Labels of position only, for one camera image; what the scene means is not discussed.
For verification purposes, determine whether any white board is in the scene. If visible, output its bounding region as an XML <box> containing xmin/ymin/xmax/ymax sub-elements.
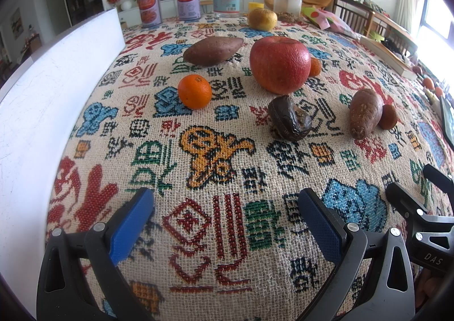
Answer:
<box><xmin>0</xmin><ymin>7</ymin><xmax>126</xmax><ymax>286</ymax></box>

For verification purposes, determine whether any yellow-green pear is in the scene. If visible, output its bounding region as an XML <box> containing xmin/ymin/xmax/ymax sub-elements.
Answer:
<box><xmin>247</xmin><ymin>8</ymin><xmax>278</xmax><ymax>31</ymax></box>

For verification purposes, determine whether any wrinkled dark passion fruit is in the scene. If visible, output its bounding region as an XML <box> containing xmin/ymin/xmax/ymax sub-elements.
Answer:
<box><xmin>268</xmin><ymin>95</ymin><xmax>313</xmax><ymax>142</ymax></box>

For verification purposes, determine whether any small brown sweet potato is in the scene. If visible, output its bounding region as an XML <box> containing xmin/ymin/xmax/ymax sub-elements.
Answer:
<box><xmin>348</xmin><ymin>88</ymin><xmax>384</xmax><ymax>140</ymax></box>

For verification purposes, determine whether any red apple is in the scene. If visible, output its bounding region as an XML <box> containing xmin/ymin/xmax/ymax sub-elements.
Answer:
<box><xmin>249</xmin><ymin>36</ymin><xmax>312</xmax><ymax>95</ymax></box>

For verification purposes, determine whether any patterned woven tablecloth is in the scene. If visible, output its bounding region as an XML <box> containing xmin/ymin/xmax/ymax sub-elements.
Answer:
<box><xmin>46</xmin><ymin>14</ymin><xmax>454</xmax><ymax>321</ymax></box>

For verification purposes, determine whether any orange mandarin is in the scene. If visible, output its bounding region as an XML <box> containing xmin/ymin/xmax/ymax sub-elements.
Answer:
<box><xmin>177</xmin><ymin>74</ymin><xmax>213</xmax><ymax>110</ymax></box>

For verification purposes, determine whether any right red-labelled can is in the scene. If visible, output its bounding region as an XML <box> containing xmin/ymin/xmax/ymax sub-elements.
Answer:
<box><xmin>175</xmin><ymin>0</ymin><xmax>201</xmax><ymax>22</ymax></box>

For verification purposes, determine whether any small orange kumquat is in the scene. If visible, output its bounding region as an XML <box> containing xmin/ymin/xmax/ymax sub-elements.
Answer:
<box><xmin>308</xmin><ymin>57</ymin><xmax>323</xmax><ymax>78</ymax></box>

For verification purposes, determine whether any large purple sweet potato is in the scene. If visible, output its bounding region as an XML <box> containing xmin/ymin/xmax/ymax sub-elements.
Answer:
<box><xmin>182</xmin><ymin>36</ymin><xmax>245</xmax><ymax>67</ymax></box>

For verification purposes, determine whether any small brown round fruit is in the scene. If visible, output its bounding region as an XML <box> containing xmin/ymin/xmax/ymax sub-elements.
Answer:
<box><xmin>378</xmin><ymin>104</ymin><xmax>398</xmax><ymax>130</ymax></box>

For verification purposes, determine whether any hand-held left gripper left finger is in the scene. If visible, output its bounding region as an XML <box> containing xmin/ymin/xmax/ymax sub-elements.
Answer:
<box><xmin>36</xmin><ymin>186</ymin><xmax>157</xmax><ymax>321</ymax></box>

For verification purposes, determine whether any colourful printed bag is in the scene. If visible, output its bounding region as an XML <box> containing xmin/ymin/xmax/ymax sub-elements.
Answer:
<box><xmin>301</xmin><ymin>5</ymin><xmax>359</xmax><ymax>36</ymax></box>

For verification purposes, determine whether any wooden chair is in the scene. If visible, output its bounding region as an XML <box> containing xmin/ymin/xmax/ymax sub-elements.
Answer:
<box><xmin>333</xmin><ymin>0</ymin><xmax>377</xmax><ymax>36</ymax></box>

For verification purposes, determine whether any black lid plastic jar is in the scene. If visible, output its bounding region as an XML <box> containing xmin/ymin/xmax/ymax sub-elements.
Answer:
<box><xmin>274</xmin><ymin>0</ymin><xmax>303</xmax><ymax>18</ymax></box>

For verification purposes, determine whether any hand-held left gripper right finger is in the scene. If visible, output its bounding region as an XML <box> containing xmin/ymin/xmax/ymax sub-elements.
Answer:
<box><xmin>297</xmin><ymin>188</ymin><xmax>416</xmax><ymax>321</ymax></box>

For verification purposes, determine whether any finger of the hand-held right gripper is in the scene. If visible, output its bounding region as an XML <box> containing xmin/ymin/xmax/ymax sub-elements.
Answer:
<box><xmin>385</xmin><ymin>182</ymin><xmax>428</xmax><ymax>223</ymax></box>
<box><xmin>423</xmin><ymin>164</ymin><xmax>454</xmax><ymax>198</ymax></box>

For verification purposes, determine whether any orange label tin can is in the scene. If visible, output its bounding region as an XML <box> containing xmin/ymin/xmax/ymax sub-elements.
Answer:
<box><xmin>136</xmin><ymin>0</ymin><xmax>163</xmax><ymax>27</ymax></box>

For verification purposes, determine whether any person's right hand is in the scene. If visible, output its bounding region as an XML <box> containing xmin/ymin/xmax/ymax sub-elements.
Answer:
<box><xmin>414</xmin><ymin>267</ymin><xmax>449</xmax><ymax>312</ymax></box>

